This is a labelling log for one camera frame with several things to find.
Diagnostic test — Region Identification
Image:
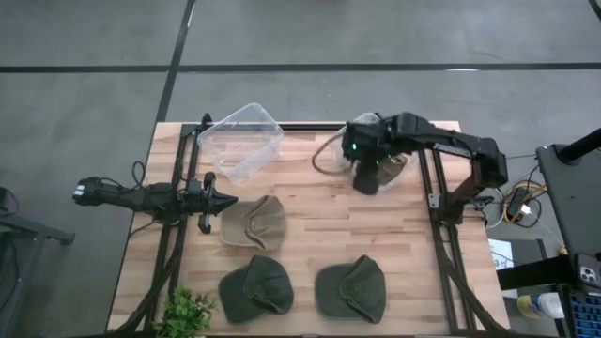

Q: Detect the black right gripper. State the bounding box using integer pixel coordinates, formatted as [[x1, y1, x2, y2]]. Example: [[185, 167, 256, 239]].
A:
[[344, 121, 393, 196]]

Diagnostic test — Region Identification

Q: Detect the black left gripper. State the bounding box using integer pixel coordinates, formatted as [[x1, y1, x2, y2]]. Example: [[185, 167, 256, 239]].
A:
[[176, 171, 239, 235]]

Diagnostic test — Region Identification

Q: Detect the tan cap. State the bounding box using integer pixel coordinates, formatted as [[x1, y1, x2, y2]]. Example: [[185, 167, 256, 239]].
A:
[[219, 194, 288, 253], [378, 153, 409, 186]]

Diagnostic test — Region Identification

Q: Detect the dark green cap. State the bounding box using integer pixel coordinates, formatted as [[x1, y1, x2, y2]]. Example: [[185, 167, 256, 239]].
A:
[[217, 254, 295, 326], [314, 254, 388, 325]]

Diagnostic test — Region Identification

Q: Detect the leafy green artificial plant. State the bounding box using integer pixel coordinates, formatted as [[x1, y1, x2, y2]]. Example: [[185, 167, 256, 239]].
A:
[[153, 285, 220, 338]]

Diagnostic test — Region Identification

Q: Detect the white paper sheet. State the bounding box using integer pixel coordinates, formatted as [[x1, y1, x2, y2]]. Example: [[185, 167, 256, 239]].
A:
[[486, 238, 517, 271]]

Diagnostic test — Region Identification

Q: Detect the black power adapter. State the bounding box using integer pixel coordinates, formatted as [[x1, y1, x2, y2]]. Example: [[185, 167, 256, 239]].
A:
[[506, 187, 531, 218]]

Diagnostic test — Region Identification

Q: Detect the black floor stand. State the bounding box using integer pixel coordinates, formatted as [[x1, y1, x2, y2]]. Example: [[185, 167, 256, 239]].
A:
[[0, 186, 76, 338]]

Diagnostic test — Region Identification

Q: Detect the black monitor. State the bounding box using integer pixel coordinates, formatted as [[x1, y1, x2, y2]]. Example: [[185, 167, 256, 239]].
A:
[[536, 143, 601, 257]]

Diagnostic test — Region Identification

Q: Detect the white and yellow bottle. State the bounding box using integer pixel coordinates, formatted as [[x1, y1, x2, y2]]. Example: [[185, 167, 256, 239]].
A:
[[516, 291, 565, 321]]

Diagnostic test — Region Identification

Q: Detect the black pole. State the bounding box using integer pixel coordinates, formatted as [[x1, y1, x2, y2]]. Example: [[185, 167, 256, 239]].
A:
[[558, 127, 601, 164]]

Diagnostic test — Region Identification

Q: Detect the smartphone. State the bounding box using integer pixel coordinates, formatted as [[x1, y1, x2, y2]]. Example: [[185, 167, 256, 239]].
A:
[[575, 253, 601, 288]]

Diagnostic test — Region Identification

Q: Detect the blue backlit keyboard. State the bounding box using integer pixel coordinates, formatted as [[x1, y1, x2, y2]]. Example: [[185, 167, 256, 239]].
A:
[[565, 290, 601, 338]]

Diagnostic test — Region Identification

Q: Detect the brown looped cable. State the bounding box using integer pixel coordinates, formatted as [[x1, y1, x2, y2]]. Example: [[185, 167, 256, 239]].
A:
[[311, 132, 356, 177]]

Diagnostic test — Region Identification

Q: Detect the black aluminium rig frame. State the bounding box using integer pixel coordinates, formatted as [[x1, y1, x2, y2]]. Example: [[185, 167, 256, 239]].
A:
[[112, 112, 511, 337]]

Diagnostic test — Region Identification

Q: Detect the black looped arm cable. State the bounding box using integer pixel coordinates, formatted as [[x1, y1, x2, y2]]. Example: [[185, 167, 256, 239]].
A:
[[131, 161, 148, 190]]

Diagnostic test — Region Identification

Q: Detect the yellow cable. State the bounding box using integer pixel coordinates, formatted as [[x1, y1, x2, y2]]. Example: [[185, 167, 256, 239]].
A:
[[501, 183, 549, 224]]

